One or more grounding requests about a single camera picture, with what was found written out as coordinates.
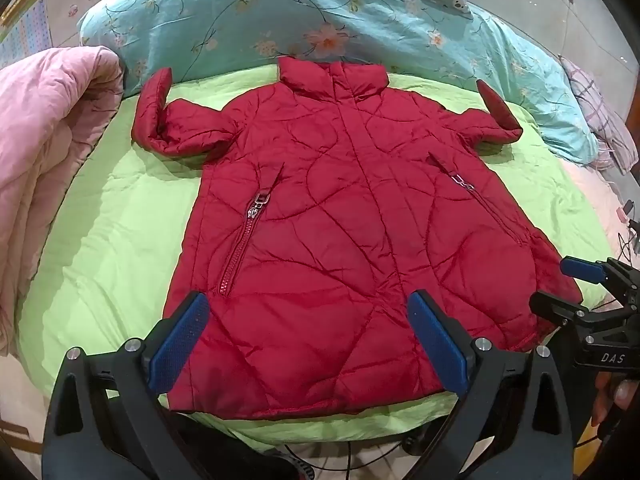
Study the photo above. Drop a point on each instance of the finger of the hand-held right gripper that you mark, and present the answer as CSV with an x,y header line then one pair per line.
x,y
582,270
552,306

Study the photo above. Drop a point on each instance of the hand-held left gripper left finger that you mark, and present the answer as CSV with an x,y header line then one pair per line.
x,y
179,345

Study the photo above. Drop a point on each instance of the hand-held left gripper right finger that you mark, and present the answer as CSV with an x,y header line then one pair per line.
x,y
440,350

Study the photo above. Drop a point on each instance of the red padded jacket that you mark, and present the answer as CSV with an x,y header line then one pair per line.
x,y
345,240

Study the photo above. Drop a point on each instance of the person's right hand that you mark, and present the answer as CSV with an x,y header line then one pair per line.
x,y
620,400

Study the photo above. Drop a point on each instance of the pale pink bed sheet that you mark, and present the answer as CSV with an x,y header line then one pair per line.
x,y
592,195

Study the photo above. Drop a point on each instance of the green bed blanket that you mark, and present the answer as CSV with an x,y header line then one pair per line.
x,y
115,240

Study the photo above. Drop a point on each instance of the plaid pillow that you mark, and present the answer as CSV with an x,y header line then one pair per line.
x,y
600,110

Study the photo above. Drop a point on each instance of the pink quilt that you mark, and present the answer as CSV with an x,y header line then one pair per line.
x,y
45,170

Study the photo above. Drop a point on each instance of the teal floral quilt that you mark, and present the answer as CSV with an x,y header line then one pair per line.
x,y
280,15

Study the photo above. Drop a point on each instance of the pale dotted wall poster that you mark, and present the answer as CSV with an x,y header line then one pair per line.
x,y
25,35

